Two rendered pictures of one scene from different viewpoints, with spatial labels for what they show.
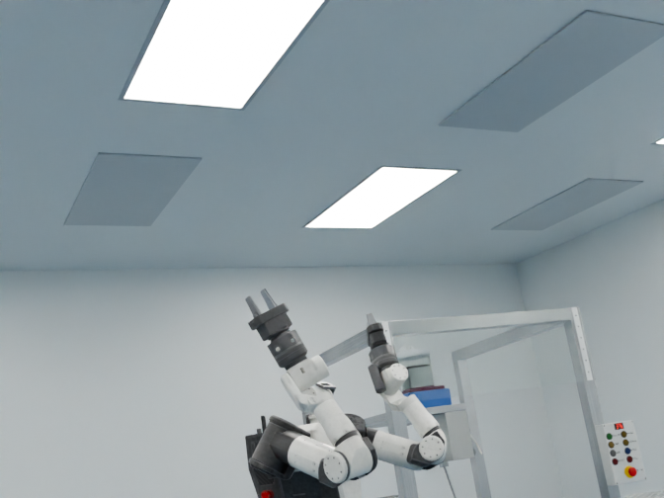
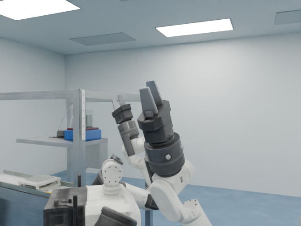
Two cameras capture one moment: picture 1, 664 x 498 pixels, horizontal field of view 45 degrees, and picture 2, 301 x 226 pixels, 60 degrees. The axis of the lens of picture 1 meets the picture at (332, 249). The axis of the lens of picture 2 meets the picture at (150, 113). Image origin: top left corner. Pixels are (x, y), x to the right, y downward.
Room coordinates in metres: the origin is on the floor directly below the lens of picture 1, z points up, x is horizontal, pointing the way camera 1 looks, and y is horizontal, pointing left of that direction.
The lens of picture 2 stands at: (1.67, 0.58, 1.57)
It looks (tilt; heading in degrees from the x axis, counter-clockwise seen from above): 1 degrees down; 321
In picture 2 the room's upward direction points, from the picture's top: straight up
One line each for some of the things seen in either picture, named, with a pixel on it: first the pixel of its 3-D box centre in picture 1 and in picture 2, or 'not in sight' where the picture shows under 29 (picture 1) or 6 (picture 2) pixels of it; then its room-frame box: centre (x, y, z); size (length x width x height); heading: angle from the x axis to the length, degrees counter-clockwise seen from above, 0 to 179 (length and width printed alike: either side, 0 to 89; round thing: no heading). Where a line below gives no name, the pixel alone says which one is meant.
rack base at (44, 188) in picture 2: not in sight; (40, 185); (4.01, -0.09, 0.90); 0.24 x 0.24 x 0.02; 22
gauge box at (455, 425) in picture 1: (448, 437); (93, 154); (3.60, -0.38, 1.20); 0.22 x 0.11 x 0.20; 22
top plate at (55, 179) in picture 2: not in sight; (40, 180); (4.01, -0.09, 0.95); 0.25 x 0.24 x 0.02; 112
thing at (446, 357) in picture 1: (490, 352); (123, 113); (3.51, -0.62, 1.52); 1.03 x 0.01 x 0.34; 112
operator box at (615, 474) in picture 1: (620, 452); not in sight; (3.69, -1.13, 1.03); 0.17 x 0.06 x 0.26; 112
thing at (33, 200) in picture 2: not in sight; (33, 192); (4.09, -0.05, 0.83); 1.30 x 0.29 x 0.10; 22
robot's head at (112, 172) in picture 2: (315, 401); (111, 174); (2.46, 0.11, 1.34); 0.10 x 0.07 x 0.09; 154
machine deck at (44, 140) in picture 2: (396, 420); (62, 141); (3.74, -0.18, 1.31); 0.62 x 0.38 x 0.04; 22
